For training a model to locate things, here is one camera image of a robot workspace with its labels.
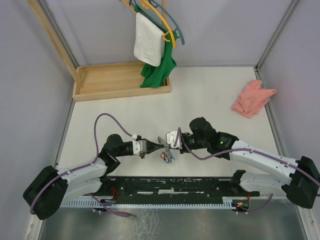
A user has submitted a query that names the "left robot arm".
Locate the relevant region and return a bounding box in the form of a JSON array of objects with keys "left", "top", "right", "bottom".
[{"left": 22, "top": 134, "right": 165, "bottom": 220}]

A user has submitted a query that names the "grey hanger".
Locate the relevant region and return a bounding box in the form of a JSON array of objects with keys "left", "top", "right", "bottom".
[{"left": 129, "top": 0, "right": 186, "bottom": 46}]

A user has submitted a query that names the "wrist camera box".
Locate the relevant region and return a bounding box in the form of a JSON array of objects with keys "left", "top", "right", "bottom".
[
  {"left": 165, "top": 130, "right": 183, "bottom": 149},
  {"left": 132, "top": 135, "right": 147, "bottom": 155}
]

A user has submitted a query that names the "pink cloth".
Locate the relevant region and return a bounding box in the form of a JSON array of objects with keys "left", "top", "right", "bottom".
[{"left": 231, "top": 79, "right": 277, "bottom": 119}]

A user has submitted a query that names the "key with blue tag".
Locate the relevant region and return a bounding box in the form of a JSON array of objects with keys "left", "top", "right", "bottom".
[{"left": 163, "top": 149, "right": 175, "bottom": 164}]

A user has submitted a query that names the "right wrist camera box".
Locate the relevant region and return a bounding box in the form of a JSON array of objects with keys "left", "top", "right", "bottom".
[{"left": 165, "top": 130, "right": 183, "bottom": 149}]

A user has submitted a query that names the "key with red tag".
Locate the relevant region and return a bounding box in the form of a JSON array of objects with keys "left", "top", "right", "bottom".
[{"left": 160, "top": 152, "right": 167, "bottom": 161}]

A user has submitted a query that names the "wooden rack post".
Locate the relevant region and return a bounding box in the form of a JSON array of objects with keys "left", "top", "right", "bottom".
[{"left": 27, "top": 0, "right": 83, "bottom": 88}]

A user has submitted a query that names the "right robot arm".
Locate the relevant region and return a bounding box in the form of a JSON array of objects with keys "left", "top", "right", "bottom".
[{"left": 165, "top": 117, "right": 320, "bottom": 209}]

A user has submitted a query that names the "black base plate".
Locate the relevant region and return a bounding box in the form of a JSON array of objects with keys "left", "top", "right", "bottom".
[{"left": 92, "top": 176, "right": 260, "bottom": 204}]

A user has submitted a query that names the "white slotted cable duct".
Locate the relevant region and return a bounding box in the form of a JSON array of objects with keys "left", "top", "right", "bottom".
[{"left": 60, "top": 197, "right": 236, "bottom": 210}]

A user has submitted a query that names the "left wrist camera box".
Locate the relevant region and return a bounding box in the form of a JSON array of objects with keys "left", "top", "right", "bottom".
[{"left": 132, "top": 135, "right": 147, "bottom": 155}]

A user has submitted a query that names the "white towel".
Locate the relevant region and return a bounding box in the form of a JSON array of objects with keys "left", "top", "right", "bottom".
[{"left": 133, "top": 12, "right": 165, "bottom": 67}]

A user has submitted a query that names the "yellow hanger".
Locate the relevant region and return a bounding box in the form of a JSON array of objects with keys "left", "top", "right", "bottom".
[{"left": 122, "top": 0, "right": 177, "bottom": 48}]

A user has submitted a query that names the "green hanger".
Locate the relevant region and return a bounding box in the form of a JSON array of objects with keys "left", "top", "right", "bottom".
[{"left": 134, "top": 4, "right": 169, "bottom": 34}]

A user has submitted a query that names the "wooden tray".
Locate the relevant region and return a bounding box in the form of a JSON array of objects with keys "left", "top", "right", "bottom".
[{"left": 72, "top": 61, "right": 171, "bottom": 102}]

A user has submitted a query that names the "green garment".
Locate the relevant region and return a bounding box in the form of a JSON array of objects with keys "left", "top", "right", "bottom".
[{"left": 140, "top": 41, "right": 177, "bottom": 88}]

